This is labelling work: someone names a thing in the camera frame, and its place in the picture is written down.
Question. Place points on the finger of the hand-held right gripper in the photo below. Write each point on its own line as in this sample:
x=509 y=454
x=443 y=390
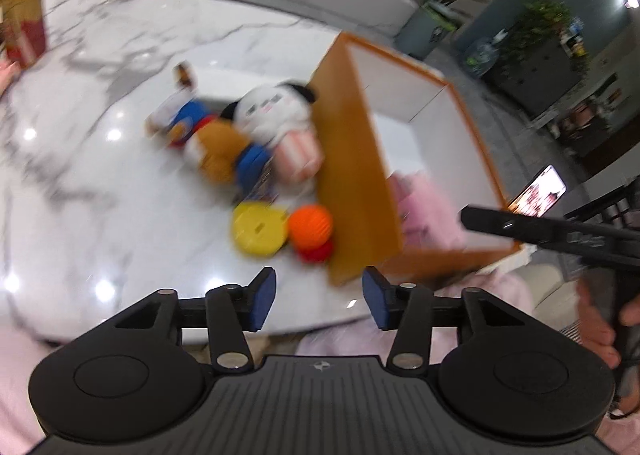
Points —
x=620 y=207
x=500 y=221

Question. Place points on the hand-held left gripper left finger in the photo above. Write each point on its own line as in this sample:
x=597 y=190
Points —
x=262 y=297

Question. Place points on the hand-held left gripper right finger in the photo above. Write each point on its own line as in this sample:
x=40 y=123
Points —
x=376 y=297

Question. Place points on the yellow round toy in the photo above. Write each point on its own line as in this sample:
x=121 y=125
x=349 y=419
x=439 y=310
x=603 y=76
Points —
x=257 y=227

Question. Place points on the pink fabric pouch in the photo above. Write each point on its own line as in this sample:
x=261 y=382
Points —
x=430 y=215

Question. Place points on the red crochet ball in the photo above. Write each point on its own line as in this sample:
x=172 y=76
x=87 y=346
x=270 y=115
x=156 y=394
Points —
x=317 y=252

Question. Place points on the orange crochet ball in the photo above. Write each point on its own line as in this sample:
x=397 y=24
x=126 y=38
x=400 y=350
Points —
x=310 y=225

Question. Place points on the orange cardboard box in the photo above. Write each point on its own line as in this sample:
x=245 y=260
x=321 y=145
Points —
x=355 y=175

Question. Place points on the panda plush toy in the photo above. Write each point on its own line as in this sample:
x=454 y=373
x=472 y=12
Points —
x=270 y=115

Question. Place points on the person's right hand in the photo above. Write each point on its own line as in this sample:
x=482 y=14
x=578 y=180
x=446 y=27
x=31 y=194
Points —
x=595 y=330

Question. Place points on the smartphone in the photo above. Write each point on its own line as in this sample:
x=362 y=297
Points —
x=537 y=190

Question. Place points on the clear water jug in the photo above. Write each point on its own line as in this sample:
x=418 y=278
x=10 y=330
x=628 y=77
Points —
x=482 y=55

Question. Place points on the grey plant bin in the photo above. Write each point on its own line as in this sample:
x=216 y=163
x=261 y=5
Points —
x=425 y=32

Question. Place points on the ivy plant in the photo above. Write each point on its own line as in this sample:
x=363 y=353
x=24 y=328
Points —
x=542 y=20

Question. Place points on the person's pink shirt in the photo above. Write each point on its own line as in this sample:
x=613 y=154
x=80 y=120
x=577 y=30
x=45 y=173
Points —
x=20 y=385

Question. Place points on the amber tea bottle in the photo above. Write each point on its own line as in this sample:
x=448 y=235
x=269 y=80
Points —
x=25 y=10

